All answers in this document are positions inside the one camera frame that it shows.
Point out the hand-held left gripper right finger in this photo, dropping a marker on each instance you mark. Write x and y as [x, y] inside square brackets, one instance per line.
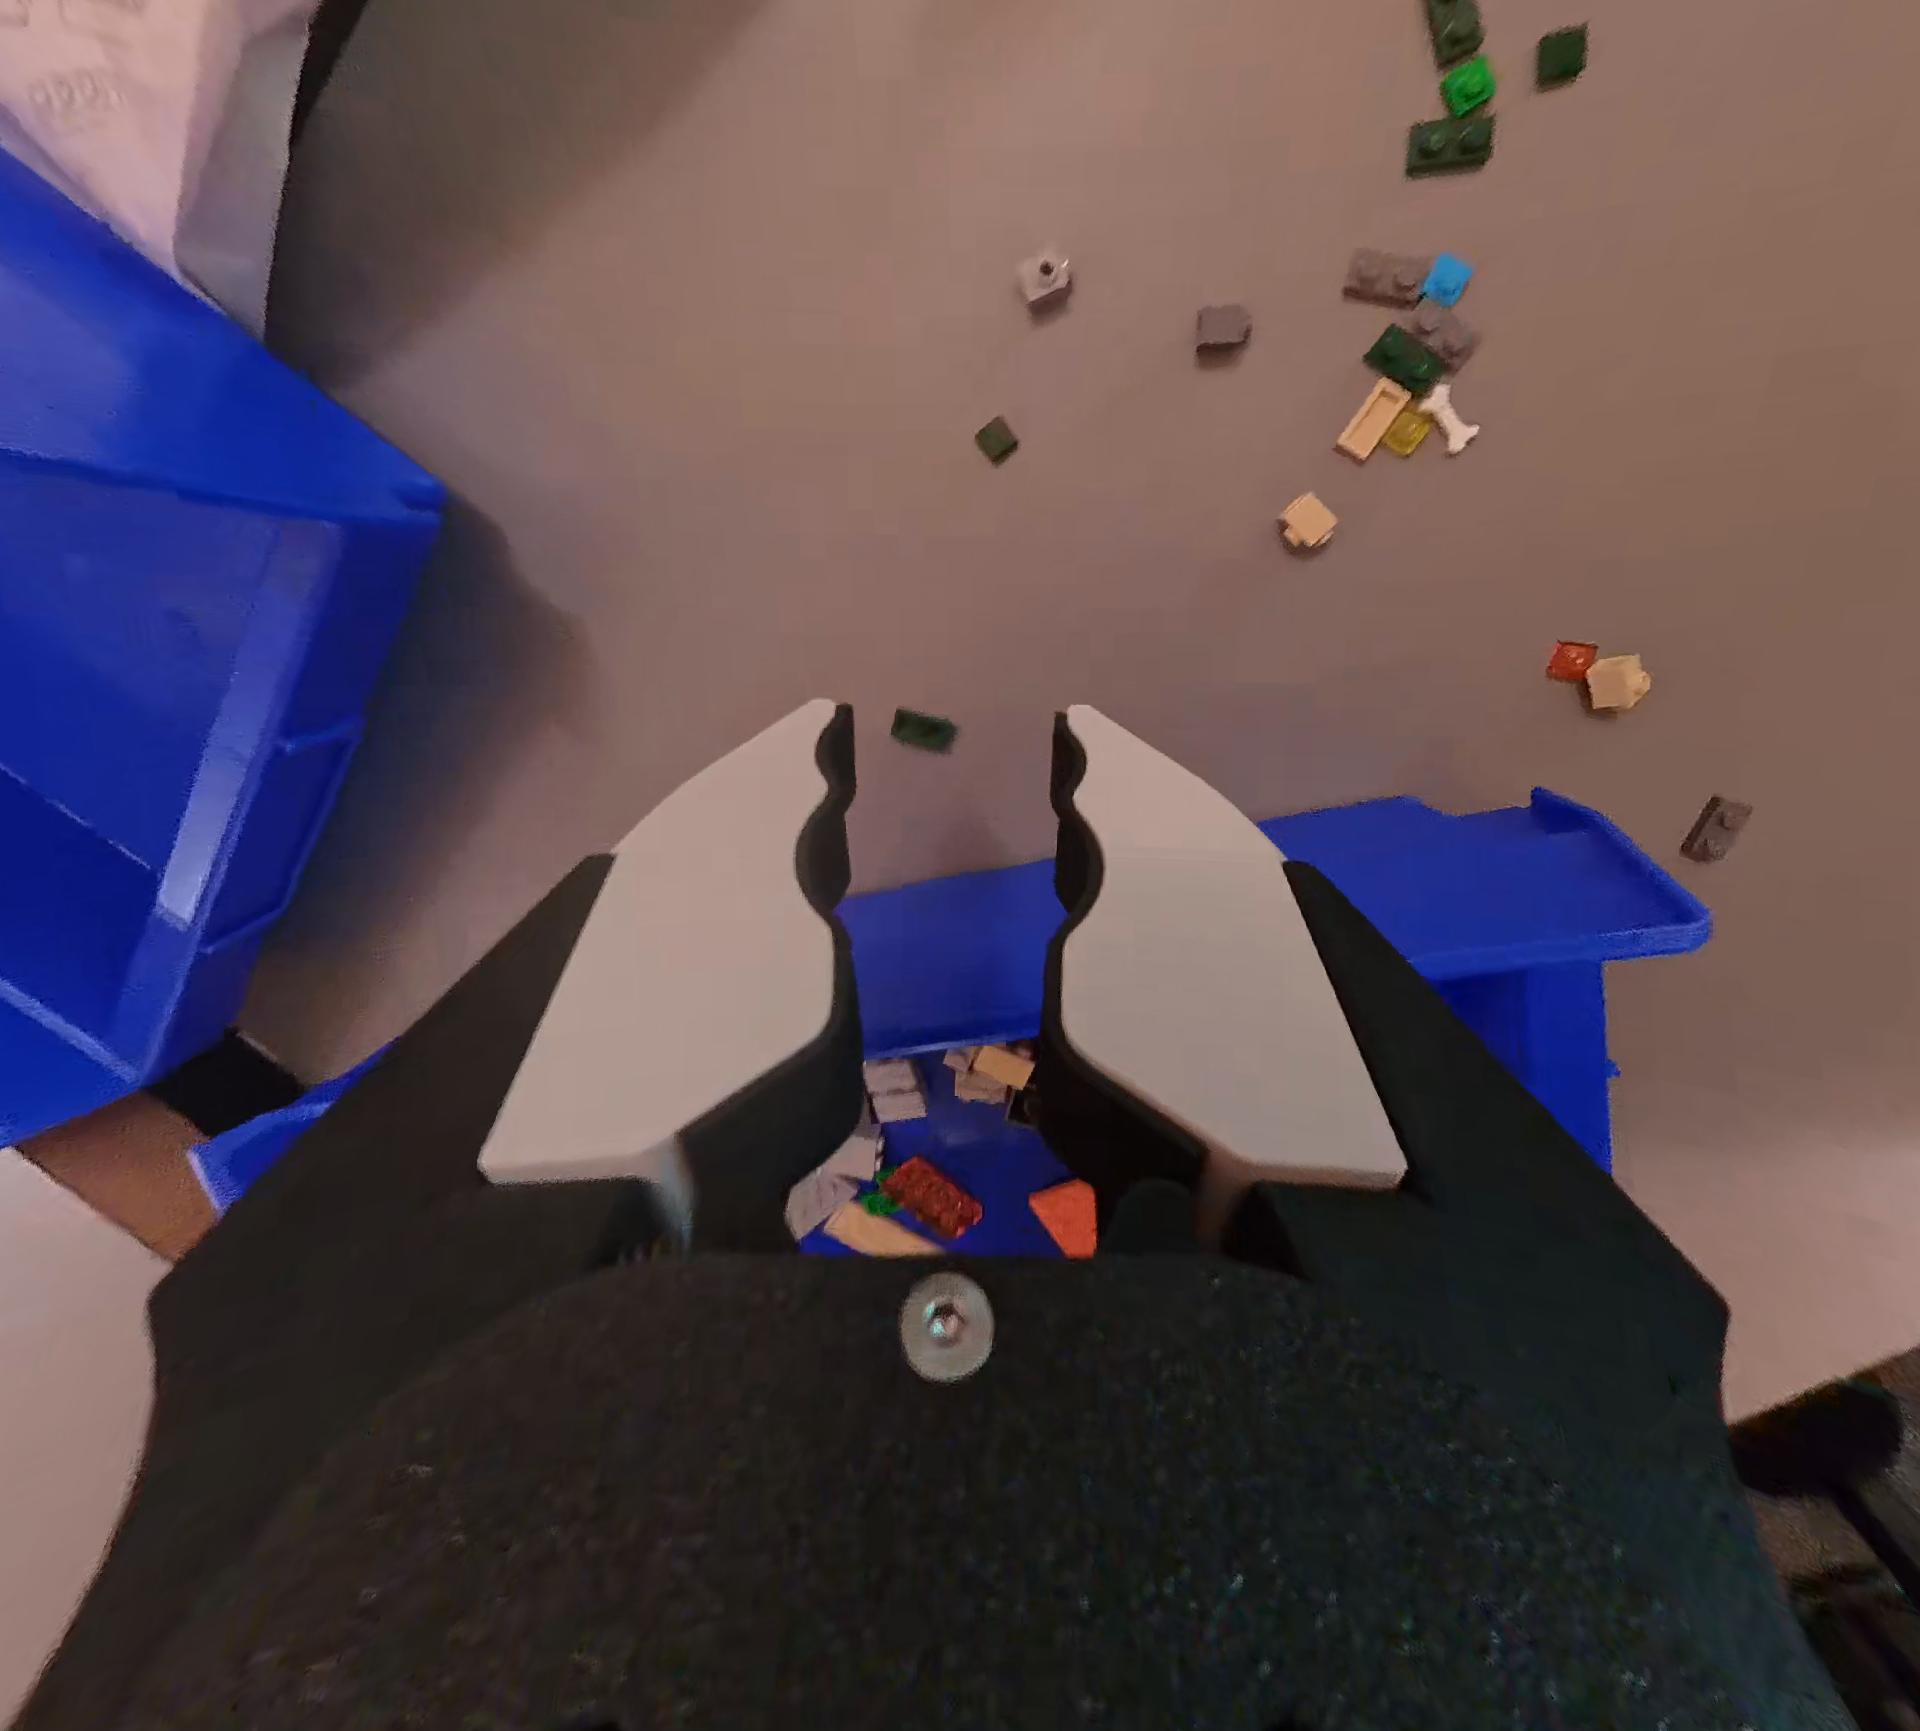
[1215, 996]

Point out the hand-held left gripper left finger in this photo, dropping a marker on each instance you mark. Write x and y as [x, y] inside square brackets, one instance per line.
[675, 982]

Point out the blue plastic storage bin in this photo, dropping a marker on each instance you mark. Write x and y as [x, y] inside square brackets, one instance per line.
[181, 636]
[1424, 862]

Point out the pile of assorted toy bricks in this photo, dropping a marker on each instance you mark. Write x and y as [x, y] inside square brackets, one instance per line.
[900, 1094]

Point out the orange square plate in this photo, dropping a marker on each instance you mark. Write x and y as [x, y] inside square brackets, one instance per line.
[1069, 1222]

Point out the dark green two-stud plate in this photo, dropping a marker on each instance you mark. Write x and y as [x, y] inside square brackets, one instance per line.
[1453, 10]
[1450, 146]
[922, 730]
[1401, 360]

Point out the tan small brick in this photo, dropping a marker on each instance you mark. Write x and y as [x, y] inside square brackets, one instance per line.
[1619, 682]
[1308, 524]

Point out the orange transparent small plate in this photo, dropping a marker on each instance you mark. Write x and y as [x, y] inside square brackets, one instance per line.
[1571, 662]

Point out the dark grey two-stud plate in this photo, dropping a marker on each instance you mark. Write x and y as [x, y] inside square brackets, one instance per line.
[1716, 828]

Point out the yellow transparent small plate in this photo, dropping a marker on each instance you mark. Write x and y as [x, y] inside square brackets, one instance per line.
[1407, 434]

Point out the tan tile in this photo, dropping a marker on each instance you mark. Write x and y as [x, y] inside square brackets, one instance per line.
[1368, 422]

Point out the dark green small plate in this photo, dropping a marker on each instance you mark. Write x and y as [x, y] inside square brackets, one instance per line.
[1561, 56]
[998, 440]

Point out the white toy bone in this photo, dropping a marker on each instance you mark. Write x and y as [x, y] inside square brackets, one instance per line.
[1449, 418]

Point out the dark grey small brick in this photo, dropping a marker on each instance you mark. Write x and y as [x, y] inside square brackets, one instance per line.
[1222, 328]

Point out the light grey small brick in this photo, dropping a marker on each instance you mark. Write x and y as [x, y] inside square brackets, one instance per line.
[1046, 278]

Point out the blue small plate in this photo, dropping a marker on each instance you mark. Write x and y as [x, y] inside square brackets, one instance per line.
[1449, 278]

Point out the white side table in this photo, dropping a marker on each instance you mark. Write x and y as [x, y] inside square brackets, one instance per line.
[74, 1461]

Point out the bright green small plate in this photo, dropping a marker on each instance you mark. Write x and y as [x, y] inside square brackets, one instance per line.
[1467, 86]

